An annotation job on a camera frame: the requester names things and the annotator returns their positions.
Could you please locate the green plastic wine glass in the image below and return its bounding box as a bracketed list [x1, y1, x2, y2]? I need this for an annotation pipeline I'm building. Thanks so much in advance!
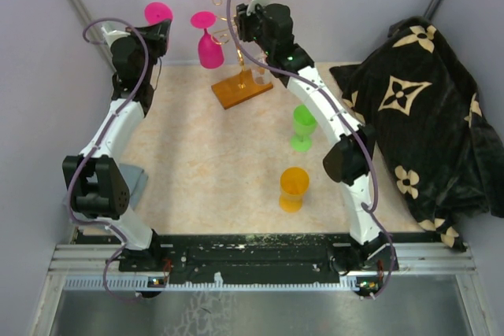
[290, 105, 317, 152]

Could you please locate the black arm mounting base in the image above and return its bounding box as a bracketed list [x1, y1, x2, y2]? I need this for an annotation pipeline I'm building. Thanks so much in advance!
[75, 234, 398, 297]

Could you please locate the gold wire wine glass rack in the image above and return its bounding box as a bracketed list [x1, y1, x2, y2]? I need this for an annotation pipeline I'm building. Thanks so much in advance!
[210, 0, 273, 109]

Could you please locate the aluminium frame rail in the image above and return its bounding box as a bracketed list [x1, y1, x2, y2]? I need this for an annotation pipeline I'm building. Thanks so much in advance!
[30, 234, 489, 335]

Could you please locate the orange plastic wine glass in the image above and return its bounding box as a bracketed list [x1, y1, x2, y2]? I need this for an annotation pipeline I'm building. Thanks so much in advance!
[279, 167, 309, 212]

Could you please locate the black floral blanket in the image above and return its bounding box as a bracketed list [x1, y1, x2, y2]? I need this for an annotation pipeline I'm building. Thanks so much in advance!
[330, 17, 503, 252]

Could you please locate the clear wine glass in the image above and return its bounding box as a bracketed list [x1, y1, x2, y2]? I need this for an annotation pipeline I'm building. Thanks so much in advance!
[250, 53, 271, 86]

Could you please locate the grey blue cloth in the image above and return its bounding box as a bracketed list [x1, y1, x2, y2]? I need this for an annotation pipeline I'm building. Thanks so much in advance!
[71, 157, 148, 220]

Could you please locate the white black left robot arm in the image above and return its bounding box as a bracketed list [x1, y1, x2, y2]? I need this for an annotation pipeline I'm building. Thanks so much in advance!
[62, 19, 172, 271]

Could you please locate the magenta plastic wine glass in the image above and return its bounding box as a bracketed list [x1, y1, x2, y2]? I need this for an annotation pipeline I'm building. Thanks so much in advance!
[191, 11, 224, 69]

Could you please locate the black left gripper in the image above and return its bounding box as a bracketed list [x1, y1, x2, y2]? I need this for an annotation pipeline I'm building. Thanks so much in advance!
[124, 19, 170, 82]

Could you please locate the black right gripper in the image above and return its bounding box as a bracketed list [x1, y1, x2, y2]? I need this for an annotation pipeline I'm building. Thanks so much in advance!
[232, 0, 272, 57]

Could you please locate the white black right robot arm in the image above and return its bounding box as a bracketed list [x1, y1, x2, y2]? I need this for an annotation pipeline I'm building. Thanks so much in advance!
[234, 3, 388, 270]

